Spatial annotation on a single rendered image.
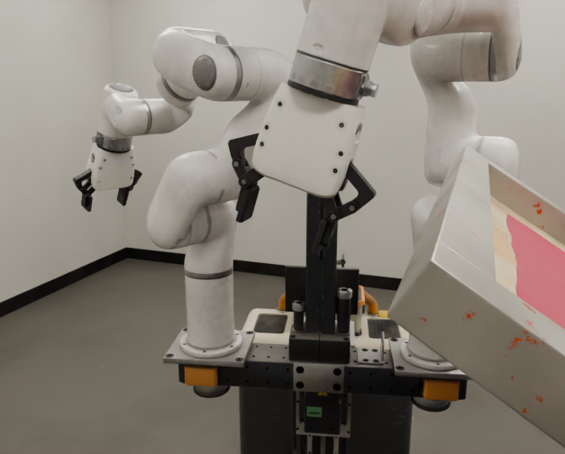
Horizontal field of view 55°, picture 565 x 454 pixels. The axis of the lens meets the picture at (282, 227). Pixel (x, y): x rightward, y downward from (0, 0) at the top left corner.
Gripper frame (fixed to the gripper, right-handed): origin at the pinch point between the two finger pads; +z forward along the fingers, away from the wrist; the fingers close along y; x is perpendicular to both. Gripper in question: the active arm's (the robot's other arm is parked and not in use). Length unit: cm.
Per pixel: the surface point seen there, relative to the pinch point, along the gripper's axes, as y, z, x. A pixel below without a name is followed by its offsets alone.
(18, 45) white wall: 304, 45, -271
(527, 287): -23.9, -6.0, 7.8
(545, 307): -25.3, -5.6, 9.9
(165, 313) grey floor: 140, 199, -272
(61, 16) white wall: 312, 20, -319
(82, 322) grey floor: 186, 213, -237
